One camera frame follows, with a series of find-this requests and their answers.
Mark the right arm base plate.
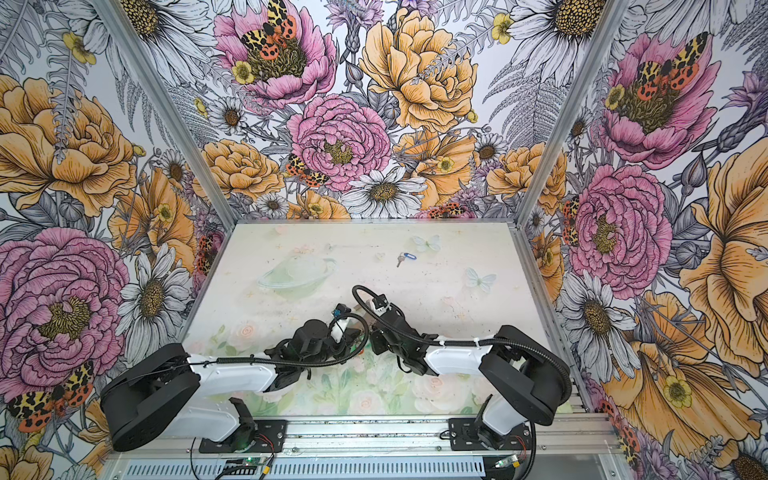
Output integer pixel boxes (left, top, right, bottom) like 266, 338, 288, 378
447, 417, 533, 452

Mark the left black cable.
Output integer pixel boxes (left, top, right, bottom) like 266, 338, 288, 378
185, 311, 372, 370

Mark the green circuit board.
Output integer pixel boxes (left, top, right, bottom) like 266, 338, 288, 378
219, 457, 274, 479

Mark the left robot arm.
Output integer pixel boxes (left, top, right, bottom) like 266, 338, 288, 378
100, 312, 370, 453

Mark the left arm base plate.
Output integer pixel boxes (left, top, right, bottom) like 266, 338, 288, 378
198, 419, 288, 454

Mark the key with blue tag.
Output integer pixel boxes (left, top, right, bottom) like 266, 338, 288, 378
397, 252, 417, 267

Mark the black cable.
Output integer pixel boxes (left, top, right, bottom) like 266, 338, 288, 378
351, 284, 574, 415
185, 311, 372, 370

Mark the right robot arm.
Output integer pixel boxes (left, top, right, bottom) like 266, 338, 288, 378
362, 300, 572, 450

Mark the right black cable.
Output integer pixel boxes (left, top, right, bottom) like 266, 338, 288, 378
351, 284, 574, 415

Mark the aluminium front rail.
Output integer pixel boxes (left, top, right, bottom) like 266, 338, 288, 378
107, 413, 621, 461

